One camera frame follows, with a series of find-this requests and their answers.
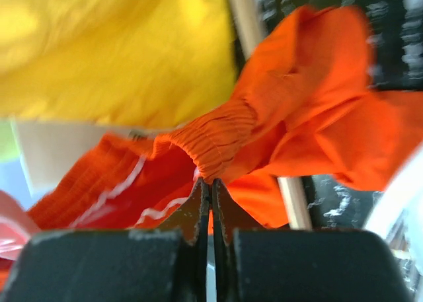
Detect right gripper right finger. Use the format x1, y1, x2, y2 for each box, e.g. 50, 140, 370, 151
211, 180, 411, 301

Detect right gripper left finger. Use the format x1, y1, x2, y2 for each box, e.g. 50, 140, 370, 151
1, 180, 209, 301

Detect pink plastic hanger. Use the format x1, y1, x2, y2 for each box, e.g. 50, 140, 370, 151
1, 191, 41, 262

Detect orange shorts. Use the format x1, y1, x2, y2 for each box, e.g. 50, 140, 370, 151
28, 6, 422, 230

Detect yellow shorts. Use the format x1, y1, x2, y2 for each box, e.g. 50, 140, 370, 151
1, 0, 237, 129

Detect white laundry basket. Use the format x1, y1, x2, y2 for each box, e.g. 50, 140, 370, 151
366, 156, 423, 280

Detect white storage bin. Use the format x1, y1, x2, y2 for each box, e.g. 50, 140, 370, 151
12, 121, 147, 192

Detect wooden clothes rack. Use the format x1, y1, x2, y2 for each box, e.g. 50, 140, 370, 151
229, 0, 312, 230

